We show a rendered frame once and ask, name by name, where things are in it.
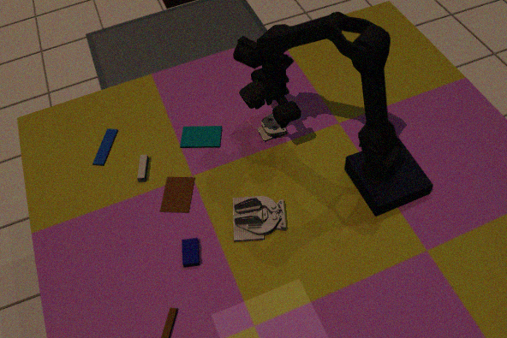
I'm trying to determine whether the brown flat bar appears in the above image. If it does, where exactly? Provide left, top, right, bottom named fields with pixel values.
left=161, top=308, right=177, bottom=338

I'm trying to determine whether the brown flat plate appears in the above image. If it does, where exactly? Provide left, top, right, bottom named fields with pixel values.
left=160, top=177, right=194, bottom=213

